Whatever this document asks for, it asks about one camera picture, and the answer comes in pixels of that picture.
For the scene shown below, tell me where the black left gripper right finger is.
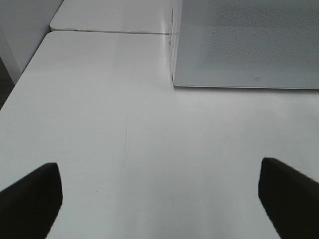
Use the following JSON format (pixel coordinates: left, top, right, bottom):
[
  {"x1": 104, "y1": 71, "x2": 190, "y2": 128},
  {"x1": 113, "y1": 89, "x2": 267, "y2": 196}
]
[{"x1": 258, "y1": 158, "x2": 319, "y2": 239}]

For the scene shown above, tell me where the white microwave door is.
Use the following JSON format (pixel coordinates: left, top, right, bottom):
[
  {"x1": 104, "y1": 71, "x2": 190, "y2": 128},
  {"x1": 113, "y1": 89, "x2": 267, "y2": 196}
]
[{"x1": 173, "y1": 0, "x2": 319, "y2": 89}]

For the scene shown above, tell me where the white microwave oven body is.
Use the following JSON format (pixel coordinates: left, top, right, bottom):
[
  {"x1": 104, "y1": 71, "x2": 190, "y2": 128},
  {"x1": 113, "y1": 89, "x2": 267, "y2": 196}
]
[{"x1": 167, "y1": 0, "x2": 183, "y2": 85}]

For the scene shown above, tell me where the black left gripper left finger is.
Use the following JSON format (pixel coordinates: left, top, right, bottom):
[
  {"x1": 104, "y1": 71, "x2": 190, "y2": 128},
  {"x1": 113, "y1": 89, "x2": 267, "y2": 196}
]
[{"x1": 0, "y1": 163, "x2": 63, "y2": 239}]

